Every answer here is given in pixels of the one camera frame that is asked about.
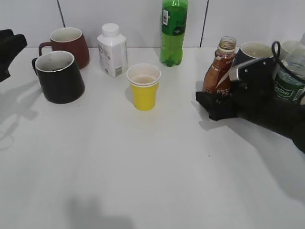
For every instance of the brown Nescafe coffee bottle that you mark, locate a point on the brown Nescafe coffee bottle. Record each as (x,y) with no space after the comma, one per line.
(216,79)

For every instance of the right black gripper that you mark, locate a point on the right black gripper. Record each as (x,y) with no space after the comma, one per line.
(256,102)

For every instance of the white ceramic mug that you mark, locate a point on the white ceramic mug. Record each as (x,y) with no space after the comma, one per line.
(286,48)

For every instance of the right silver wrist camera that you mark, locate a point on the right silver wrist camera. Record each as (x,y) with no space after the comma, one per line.
(245,71)

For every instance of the green soda bottle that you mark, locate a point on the green soda bottle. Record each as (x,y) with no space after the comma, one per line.
(173,25)

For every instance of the white plastic milk bottle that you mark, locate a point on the white plastic milk bottle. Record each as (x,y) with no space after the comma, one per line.
(112,50)

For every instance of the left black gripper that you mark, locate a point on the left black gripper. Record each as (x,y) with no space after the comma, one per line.
(10,46)

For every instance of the black ceramic mug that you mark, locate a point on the black ceramic mug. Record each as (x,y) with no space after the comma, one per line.
(59,76)

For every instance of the yellow paper cup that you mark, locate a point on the yellow paper cup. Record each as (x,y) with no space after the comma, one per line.
(144,81)

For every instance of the dark grey ceramic mug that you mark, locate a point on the dark grey ceramic mug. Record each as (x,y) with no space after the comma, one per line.
(252,50)

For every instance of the brown ceramic mug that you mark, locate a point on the brown ceramic mug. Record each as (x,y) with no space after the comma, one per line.
(69,39)

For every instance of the Cestbon water bottle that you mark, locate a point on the Cestbon water bottle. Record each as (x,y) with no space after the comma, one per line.
(287,87)

